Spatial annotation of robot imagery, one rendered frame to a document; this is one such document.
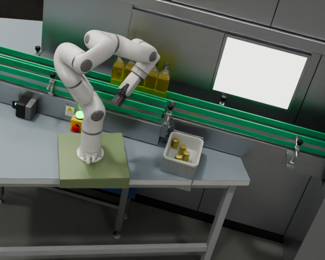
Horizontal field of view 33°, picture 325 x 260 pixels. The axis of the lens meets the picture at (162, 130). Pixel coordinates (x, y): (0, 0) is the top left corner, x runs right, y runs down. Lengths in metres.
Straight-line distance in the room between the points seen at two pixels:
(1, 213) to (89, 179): 1.05
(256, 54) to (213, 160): 0.57
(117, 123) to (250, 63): 0.73
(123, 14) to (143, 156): 0.72
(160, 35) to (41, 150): 0.82
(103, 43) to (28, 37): 1.45
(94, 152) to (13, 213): 1.03
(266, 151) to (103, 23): 1.06
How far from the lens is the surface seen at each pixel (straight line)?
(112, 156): 2.57
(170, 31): 2.77
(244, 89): 2.86
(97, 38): 2.19
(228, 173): 2.76
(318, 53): 2.79
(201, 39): 2.75
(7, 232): 3.31
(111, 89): 2.79
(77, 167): 2.51
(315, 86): 2.88
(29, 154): 2.65
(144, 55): 2.33
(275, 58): 2.77
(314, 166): 2.89
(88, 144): 2.47
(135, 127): 2.76
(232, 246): 3.46
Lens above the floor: 2.48
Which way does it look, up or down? 36 degrees down
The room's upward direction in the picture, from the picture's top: 13 degrees clockwise
